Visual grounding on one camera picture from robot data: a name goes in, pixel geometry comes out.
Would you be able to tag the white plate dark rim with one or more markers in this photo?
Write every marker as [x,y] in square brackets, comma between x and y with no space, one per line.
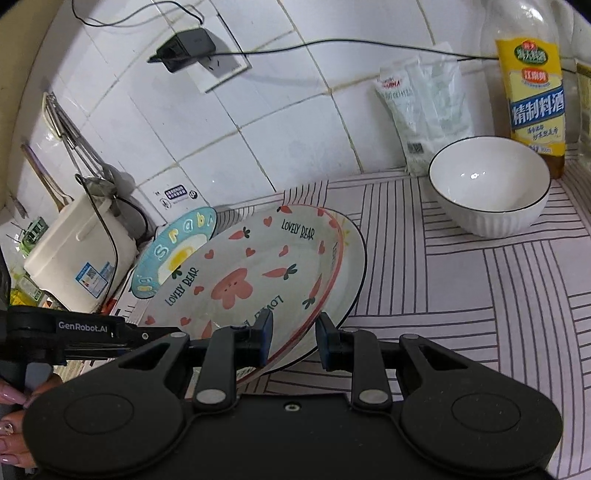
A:
[353,272]

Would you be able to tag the white electric cooker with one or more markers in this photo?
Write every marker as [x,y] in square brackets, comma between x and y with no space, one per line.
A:
[78,258]

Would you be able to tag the metal tongs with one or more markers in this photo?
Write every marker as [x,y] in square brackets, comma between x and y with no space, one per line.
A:
[76,143]

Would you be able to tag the person's left hand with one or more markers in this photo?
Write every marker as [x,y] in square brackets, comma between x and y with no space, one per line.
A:
[18,434]

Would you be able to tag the white wall socket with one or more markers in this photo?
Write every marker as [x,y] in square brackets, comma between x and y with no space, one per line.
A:
[226,69]

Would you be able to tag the yellow label cooking wine bottle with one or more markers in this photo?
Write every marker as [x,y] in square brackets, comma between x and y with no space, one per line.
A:
[531,97]

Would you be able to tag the wooden spatula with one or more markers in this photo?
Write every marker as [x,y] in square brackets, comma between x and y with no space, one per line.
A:
[44,177]

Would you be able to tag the blue fried egg plate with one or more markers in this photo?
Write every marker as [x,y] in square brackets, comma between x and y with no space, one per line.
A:
[171,258]

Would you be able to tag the carrot print plate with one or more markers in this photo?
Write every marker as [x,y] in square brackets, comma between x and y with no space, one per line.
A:
[231,286]

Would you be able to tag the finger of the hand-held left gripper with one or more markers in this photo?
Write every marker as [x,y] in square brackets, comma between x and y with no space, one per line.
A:
[152,334]

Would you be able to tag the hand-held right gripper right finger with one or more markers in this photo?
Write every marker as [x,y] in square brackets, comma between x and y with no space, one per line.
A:
[325,344]

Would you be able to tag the black power adapter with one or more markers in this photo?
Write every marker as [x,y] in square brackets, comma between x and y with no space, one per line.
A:
[184,48]

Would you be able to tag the white ribbed bowl dark rim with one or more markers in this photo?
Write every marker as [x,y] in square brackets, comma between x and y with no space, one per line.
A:
[489,194]

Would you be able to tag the green small box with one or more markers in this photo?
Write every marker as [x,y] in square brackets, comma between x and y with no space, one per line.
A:
[34,230]

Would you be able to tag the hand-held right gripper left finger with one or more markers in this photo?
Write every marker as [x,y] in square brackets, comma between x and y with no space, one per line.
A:
[262,339]

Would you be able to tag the wall sticker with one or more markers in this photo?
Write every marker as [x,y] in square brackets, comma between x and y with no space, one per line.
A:
[176,194]

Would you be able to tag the white plastic packet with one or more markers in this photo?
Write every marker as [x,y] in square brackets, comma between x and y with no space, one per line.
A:
[425,106]

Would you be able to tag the striped table mat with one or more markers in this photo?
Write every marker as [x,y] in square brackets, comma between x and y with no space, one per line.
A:
[461,300]

